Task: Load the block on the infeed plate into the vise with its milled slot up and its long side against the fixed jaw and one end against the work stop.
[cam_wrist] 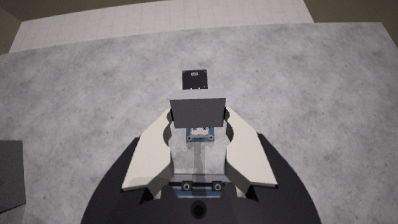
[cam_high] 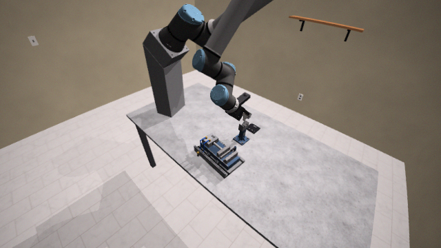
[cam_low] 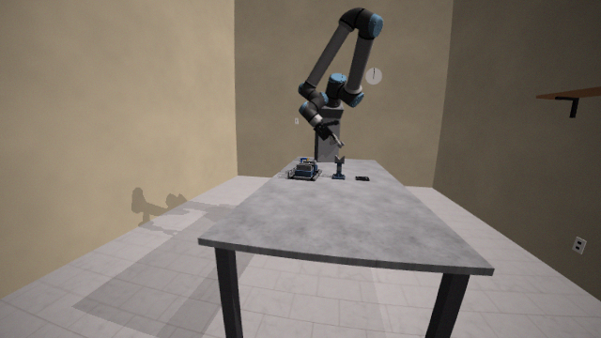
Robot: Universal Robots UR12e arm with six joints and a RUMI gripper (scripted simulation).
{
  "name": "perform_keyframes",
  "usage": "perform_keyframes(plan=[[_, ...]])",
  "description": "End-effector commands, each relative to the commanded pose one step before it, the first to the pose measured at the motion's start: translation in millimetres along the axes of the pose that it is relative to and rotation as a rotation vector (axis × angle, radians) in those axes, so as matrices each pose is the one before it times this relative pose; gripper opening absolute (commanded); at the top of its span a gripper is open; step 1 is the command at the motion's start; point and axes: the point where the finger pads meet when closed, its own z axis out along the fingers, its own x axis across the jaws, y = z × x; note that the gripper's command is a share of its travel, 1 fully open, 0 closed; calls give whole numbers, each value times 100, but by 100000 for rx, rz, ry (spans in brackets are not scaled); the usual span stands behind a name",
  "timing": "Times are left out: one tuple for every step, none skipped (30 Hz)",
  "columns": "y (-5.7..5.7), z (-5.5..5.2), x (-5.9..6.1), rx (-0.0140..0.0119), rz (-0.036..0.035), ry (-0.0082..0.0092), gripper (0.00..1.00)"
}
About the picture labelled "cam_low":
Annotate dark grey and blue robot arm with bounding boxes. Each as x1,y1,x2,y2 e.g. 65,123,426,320
298,8,383,127

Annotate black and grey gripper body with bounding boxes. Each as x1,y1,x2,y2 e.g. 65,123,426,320
313,120,330,141

